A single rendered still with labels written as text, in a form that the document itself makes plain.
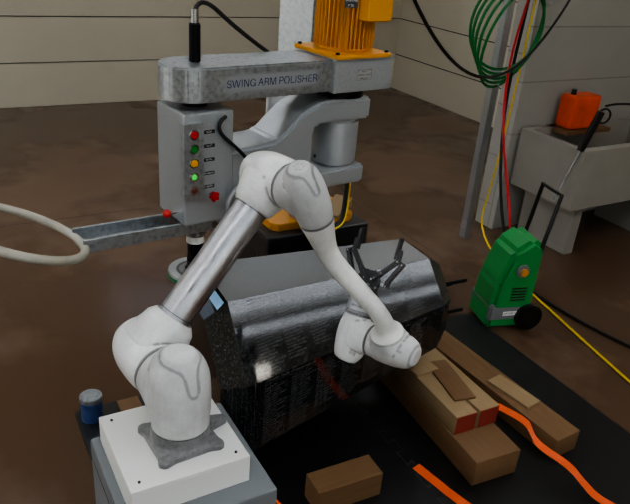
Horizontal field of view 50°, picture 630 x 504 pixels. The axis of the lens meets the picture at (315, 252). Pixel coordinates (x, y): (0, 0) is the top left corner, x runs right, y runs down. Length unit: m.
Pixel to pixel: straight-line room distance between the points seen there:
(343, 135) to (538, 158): 2.81
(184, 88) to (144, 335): 0.90
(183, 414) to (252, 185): 0.64
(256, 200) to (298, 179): 0.17
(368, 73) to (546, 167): 2.81
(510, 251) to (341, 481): 1.88
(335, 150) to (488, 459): 1.47
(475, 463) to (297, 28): 2.13
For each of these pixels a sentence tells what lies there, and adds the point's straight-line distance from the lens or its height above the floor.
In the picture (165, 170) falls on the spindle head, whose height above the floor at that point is 1.29.
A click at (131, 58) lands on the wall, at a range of 8.74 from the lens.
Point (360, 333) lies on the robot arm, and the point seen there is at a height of 1.03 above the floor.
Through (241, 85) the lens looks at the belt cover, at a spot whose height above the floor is 1.63.
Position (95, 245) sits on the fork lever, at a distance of 2.46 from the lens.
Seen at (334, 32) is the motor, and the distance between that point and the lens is 2.74.
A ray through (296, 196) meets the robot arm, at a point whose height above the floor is 1.51.
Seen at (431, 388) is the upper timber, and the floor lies 0.25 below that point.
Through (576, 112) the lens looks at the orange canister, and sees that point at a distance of 5.65.
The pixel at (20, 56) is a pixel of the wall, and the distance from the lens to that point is 8.49.
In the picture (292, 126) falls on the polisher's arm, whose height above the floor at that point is 1.45.
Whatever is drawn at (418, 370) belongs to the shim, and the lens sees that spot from 3.34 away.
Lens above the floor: 2.16
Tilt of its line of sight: 26 degrees down
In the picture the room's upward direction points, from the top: 5 degrees clockwise
